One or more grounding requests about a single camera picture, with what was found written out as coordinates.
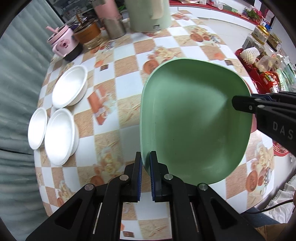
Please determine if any pink lidded mug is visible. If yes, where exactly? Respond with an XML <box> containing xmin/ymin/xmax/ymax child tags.
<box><xmin>46</xmin><ymin>25</ymin><xmax>83</xmax><ymax>62</ymax></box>

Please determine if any grey-green curtain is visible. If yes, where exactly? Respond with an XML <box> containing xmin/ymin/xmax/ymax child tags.
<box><xmin>1</xmin><ymin>1</ymin><xmax>62</xmax><ymax>240</ymax></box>

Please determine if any red snack bag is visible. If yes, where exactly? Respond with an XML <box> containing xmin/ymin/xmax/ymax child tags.
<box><xmin>260</xmin><ymin>71</ymin><xmax>280</xmax><ymax>93</ymax></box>

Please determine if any white foam fruit net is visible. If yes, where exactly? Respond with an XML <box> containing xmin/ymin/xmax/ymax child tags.
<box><xmin>240</xmin><ymin>47</ymin><xmax>260</xmax><ymax>65</ymax></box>

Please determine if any gold lidded glass jar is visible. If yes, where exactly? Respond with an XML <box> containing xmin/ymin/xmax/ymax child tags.
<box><xmin>251</xmin><ymin>25</ymin><xmax>270</xmax><ymax>45</ymax></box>

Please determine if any amber glass jar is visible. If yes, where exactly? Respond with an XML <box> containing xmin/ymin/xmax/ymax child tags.
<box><xmin>73</xmin><ymin>14</ymin><xmax>101</xmax><ymax>50</ymax></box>

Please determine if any clear bag of snacks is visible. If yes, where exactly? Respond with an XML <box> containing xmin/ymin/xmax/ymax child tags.
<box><xmin>255</xmin><ymin>56</ymin><xmax>276</xmax><ymax>72</ymax></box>

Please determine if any light green electric kettle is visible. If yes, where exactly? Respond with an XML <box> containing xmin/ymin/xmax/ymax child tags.
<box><xmin>125</xmin><ymin>0</ymin><xmax>171</xmax><ymax>33</ymax></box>

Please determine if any potted plant with flowers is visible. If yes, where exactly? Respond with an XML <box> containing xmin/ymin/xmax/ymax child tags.
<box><xmin>242</xmin><ymin>8</ymin><xmax>261</xmax><ymax>21</ymax></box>

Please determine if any large white foam bowl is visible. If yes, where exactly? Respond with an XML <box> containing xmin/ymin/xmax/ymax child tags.
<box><xmin>52</xmin><ymin>65</ymin><xmax>88</xmax><ymax>109</ymax></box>

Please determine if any green square plate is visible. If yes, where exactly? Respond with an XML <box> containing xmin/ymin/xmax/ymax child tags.
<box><xmin>140</xmin><ymin>58</ymin><xmax>252</xmax><ymax>185</ymax></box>

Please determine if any pink steel tumbler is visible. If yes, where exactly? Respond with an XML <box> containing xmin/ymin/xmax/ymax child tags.
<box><xmin>92</xmin><ymin>0</ymin><xmax>126</xmax><ymax>39</ymax></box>

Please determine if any patterned plastic tablecloth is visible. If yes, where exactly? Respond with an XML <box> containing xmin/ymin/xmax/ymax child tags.
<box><xmin>34</xmin><ymin>7</ymin><xmax>274</xmax><ymax>240</ymax></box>

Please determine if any small white foam plate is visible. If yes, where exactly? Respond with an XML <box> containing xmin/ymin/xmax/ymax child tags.
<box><xmin>28</xmin><ymin>108</ymin><xmax>48</xmax><ymax>150</ymax></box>

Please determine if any red round tray table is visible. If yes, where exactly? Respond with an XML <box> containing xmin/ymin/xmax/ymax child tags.
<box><xmin>235</xmin><ymin>48</ymin><xmax>289</xmax><ymax>157</ymax></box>

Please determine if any black cable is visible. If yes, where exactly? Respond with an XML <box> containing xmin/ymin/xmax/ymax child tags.
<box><xmin>245</xmin><ymin>199</ymin><xmax>295</xmax><ymax>215</ymax></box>

